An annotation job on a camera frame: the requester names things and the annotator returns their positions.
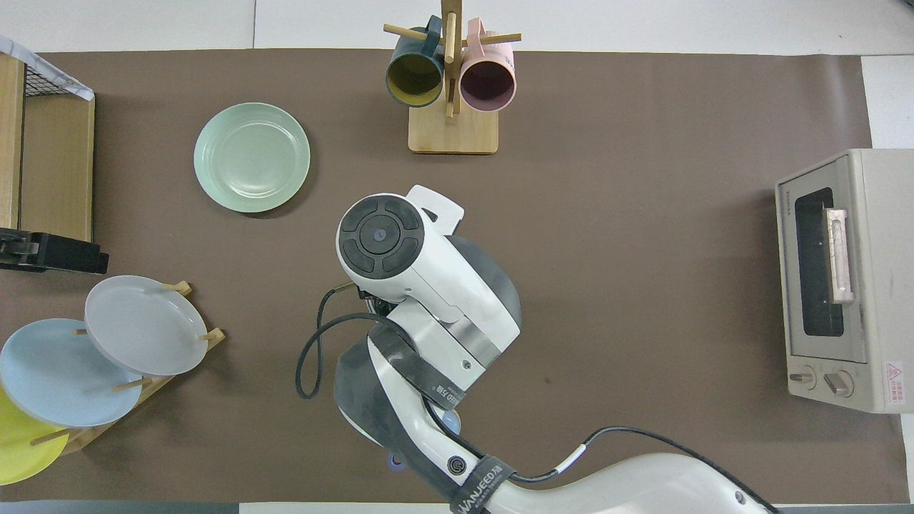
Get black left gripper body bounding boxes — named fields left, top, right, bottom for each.
left=0, top=228, right=36, bottom=272

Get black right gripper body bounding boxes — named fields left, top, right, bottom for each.
left=355, top=284, right=392, bottom=320

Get grey plate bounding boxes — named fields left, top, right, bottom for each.
left=84, top=275, right=209, bottom=377

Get light blue plate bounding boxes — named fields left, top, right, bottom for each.
left=0, top=318, right=144, bottom=429

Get wooden plate rack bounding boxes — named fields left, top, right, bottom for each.
left=29, top=280, right=226, bottom=458

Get light green plate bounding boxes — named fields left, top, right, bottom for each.
left=194, top=102, right=312, bottom=214

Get yellow plate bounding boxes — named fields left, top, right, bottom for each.
left=0, top=385, right=71, bottom=486

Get narrow wooden shelf board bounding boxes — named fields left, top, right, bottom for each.
left=0, top=54, right=28, bottom=231

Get wooden mug tree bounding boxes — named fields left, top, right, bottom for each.
left=383, top=0, right=522, bottom=155

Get white checked paper sheet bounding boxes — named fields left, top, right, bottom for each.
left=0, top=34, right=95, bottom=101

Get dark teal mug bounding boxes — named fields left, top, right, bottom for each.
left=386, top=16, right=447, bottom=109

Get pink ribbed mug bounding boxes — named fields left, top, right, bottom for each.
left=459, top=18, right=517, bottom=113

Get brown table mat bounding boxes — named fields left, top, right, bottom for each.
left=0, top=49, right=913, bottom=504

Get cream toaster oven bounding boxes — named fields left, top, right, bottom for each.
left=775, top=148, right=914, bottom=415

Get black wire basket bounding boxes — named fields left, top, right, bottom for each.
left=25, top=61, right=95, bottom=99

